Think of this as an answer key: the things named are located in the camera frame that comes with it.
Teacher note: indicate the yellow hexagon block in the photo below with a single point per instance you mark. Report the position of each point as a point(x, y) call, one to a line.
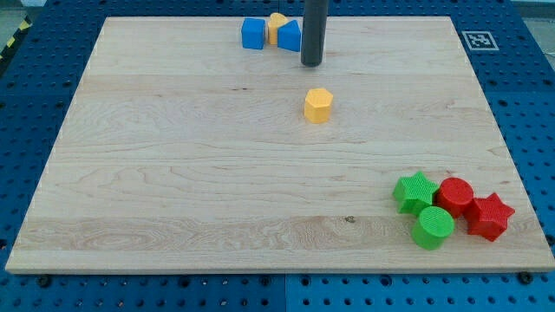
point(317, 105)

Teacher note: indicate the wooden board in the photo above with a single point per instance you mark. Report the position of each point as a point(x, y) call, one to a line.
point(184, 153)

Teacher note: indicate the blue triangle block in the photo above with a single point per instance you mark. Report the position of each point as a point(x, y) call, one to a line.
point(289, 36)

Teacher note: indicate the blue cube block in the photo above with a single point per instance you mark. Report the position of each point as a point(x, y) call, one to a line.
point(253, 33)

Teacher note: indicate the yellow rounded block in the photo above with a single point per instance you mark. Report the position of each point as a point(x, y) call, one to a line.
point(276, 21)

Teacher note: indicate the green star block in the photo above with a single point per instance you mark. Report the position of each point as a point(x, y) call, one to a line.
point(414, 193)

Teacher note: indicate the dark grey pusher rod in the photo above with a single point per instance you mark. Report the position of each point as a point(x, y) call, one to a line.
point(313, 32)

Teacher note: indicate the green cylinder block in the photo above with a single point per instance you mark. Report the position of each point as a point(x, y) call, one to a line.
point(433, 226)

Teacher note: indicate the red cylinder block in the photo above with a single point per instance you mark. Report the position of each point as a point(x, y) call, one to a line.
point(454, 196)

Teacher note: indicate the red star block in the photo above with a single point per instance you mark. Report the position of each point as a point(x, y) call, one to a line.
point(488, 217)

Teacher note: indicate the white fiducial marker tag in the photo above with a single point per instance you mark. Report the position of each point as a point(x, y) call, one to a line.
point(480, 40)

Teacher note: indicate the black bolt left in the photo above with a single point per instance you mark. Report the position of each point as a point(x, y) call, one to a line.
point(43, 281)

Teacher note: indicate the black bolt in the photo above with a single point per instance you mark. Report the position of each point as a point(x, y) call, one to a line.
point(43, 281)
point(525, 277)

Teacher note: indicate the black bolt right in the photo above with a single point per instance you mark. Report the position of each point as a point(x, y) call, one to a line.
point(525, 277)

